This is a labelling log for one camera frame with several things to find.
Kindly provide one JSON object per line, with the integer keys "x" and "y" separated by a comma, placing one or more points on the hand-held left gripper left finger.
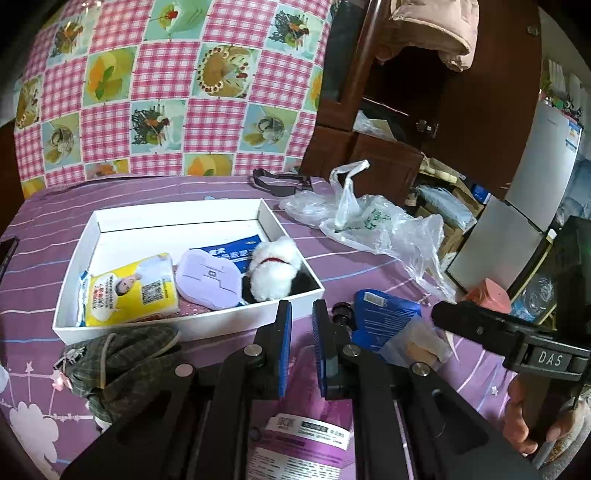
{"x": 285, "y": 350}

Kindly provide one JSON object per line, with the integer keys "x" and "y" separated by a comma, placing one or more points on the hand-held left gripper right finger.
{"x": 319, "y": 350}

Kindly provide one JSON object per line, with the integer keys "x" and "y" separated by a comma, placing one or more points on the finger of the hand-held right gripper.
{"x": 480, "y": 325}

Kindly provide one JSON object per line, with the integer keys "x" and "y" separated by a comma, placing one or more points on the blue packet with white label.
{"x": 385, "y": 318}

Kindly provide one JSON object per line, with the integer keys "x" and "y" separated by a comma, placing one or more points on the black and white plush toy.
{"x": 272, "y": 272}

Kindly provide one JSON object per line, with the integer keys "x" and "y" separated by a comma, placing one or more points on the purple packet with white label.
{"x": 304, "y": 438}

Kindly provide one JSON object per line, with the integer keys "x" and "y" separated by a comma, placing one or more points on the lilac plastic case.
{"x": 207, "y": 279}

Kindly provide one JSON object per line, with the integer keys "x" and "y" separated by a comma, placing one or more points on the blue packet with cartoon print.
{"x": 231, "y": 254}

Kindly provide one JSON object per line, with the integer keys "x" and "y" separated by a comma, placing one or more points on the yellow tissue packet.
{"x": 131, "y": 290}

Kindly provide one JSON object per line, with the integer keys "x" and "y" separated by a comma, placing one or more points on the white cardboard box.
{"x": 152, "y": 235}

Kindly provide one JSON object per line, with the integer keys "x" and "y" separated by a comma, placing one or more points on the person's right hand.
{"x": 517, "y": 420}

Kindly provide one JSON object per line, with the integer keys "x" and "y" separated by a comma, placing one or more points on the pink cylindrical container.
{"x": 489, "y": 295}

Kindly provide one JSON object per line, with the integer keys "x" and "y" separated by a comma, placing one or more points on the clear packet with beige pads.
{"x": 418, "y": 344}

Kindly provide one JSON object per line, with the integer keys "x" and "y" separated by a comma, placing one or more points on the dark box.
{"x": 572, "y": 258}

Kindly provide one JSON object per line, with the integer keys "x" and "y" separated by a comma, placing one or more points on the white plastic bag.
{"x": 392, "y": 226}

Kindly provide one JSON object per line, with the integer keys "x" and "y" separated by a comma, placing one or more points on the clear plastic bag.
{"x": 307, "y": 207}

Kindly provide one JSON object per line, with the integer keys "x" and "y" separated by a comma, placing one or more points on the grey refrigerator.
{"x": 531, "y": 184}

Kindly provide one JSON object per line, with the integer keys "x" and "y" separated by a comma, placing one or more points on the green plaid cloth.
{"x": 124, "y": 360}

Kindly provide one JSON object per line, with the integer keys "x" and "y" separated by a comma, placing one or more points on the brown wooden cabinet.
{"x": 485, "y": 115}

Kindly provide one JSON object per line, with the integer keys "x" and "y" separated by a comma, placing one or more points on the purple striped bed sheet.
{"x": 55, "y": 203}

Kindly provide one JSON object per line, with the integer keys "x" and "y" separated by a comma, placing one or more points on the black phone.
{"x": 7, "y": 256}

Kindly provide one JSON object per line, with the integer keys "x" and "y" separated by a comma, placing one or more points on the pink checkered printed cloth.
{"x": 161, "y": 78}

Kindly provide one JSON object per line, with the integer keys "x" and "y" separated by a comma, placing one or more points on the beige padded jacket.
{"x": 429, "y": 27}

